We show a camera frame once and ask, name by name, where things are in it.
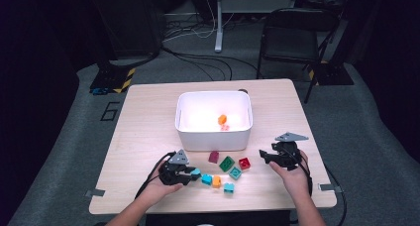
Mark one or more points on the black equipment case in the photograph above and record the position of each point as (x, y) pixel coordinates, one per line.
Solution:
(132, 21)

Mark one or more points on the white metal desk stand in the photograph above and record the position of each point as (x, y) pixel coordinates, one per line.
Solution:
(218, 27)

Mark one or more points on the white plastic bin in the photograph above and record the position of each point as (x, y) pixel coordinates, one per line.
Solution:
(211, 140)

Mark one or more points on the orange square toy brick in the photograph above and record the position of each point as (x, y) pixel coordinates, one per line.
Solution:
(222, 119)

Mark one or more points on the pale blue toy brick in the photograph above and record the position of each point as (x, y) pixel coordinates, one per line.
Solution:
(196, 172)

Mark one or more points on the red toy brick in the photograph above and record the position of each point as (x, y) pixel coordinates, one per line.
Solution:
(244, 163)

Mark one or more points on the mint green toy brick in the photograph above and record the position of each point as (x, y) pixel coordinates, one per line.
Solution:
(235, 173)

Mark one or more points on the person's left hand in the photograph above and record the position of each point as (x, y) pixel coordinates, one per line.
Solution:
(157, 191)

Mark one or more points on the small blue object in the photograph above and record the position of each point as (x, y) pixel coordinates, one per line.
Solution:
(99, 91)

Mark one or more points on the magenta toy brick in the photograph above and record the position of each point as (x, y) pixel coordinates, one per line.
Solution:
(214, 157)

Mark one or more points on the small orange toy brick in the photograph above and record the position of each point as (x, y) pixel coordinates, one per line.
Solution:
(216, 181)

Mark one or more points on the salmon pink toy brick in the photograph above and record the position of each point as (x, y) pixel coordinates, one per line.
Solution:
(225, 127)

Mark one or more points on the sky blue toy brick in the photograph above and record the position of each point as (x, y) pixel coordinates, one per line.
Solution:
(206, 179)

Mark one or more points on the black folding chair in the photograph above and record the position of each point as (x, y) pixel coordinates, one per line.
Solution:
(290, 44)

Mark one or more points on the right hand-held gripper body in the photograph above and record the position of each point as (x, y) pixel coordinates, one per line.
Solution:
(287, 155)

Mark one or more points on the turquoise toy brick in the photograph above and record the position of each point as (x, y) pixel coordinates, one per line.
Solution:
(229, 187)

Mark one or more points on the black yellow striped stand base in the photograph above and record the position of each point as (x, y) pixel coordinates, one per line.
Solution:
(109, 79)

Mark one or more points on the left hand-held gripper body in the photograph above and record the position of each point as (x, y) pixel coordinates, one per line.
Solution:
(171, 173)

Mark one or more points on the grey tape strip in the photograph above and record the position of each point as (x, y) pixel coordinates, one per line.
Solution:
(95, 193)
(330, 187)

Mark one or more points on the person's right hand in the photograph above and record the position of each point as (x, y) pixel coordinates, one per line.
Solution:
(297, 184)

